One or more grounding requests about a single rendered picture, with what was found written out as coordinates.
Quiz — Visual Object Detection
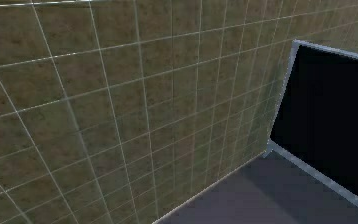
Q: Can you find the black window with grey frame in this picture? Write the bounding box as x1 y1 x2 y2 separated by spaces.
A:
262 39 358 216

